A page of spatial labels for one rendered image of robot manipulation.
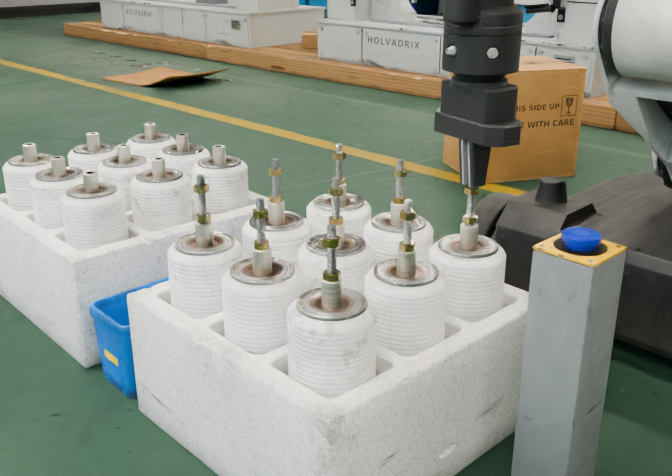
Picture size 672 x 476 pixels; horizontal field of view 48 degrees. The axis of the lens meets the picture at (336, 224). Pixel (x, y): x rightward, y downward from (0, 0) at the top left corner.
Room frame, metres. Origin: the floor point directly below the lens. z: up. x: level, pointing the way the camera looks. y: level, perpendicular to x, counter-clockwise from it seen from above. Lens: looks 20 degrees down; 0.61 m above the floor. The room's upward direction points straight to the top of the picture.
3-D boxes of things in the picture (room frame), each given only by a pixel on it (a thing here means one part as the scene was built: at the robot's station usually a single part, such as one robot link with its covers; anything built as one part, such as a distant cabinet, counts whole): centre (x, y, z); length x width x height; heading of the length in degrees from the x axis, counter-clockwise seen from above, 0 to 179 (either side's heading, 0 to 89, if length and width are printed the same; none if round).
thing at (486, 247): (0.88, -0.17, 0.25); 0.08 x 0.08 x 0.01
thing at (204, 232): (0.89, 0.17, 0.26); 0.02 x 0.02 x 0.03
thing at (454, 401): (0.89, 0.00, 0.09); 0.39 x 0.39 x 0.18; 44
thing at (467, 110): (0.88, -0.16, 0.45); 0.13 x 0.10 x 0.12; 32
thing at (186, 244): (0.89, 0.17, 0.25); 0.08 x 0.08 x 0.01
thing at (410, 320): (0.80, -0.08, 0.16); 0.10 x 0.10 x 0.18
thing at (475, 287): (0.88, -0.17, 0.16); 0.10 x 0.10 x 0.18
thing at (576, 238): (0.73, -0.25, 0.32); 0.04 x 0.04 x 0.02
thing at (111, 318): (1.05, 0.22, 0.06); 0.30 x 0.11 x 0.12; 133
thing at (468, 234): (0.88, -0.17, 0.26); 0.02 x 0.02 x 0.03
